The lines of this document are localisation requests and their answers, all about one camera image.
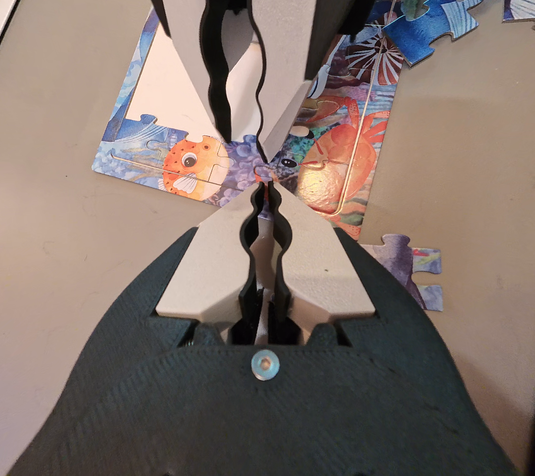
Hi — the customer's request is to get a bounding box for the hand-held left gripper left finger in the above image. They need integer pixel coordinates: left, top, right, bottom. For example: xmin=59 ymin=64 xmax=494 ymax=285
xmin=155 ymin=181 xmax=266 ymax=345

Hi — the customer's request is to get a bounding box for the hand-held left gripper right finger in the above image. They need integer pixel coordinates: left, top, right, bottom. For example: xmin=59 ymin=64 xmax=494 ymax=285
xmin=268 ymin=181 xmax=377 ymax=345

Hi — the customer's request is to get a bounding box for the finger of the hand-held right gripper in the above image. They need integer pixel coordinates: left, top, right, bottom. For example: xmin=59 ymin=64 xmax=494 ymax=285
xmin=147 ymin=0 xmax=233 ymax=143
xmin=247 ymin=0 xmax=330 ymax=163

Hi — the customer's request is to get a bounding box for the blue purple puzzle piece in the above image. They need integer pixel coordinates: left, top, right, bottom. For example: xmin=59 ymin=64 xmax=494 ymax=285
xmin=359 ymin=233 xmax=444 ymax=314

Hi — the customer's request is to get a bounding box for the small blue puzzle piece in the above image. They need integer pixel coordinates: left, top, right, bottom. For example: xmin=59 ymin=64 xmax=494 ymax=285
xmin=381 ymin=0 xmax=487 ymax=68

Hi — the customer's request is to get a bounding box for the purple puzzle piece orange patch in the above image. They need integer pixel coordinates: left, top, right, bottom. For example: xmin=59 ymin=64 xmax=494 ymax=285
xmin=227 ymin=132 xmax=307 ymax=193

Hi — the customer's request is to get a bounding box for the ocean jigsaw puzzle board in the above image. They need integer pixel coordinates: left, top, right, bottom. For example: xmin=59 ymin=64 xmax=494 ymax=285
xmin=91 ymin=0 xmax=419 ymax=241

